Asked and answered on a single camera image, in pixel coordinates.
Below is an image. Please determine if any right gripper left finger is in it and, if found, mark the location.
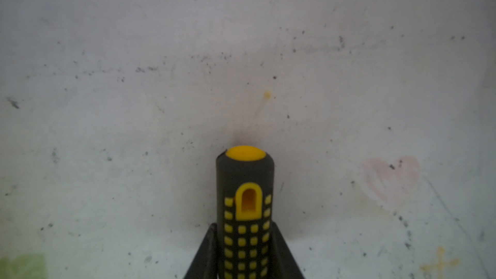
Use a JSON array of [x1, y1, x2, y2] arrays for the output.
[[184, 223, 218, 279]]

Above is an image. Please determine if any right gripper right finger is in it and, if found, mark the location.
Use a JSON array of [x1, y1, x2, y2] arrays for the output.
[[270, 222, 305, 279]]

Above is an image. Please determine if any black yellow screwdriver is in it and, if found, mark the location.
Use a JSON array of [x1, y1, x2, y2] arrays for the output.
[[216, 145, 275, 279]]

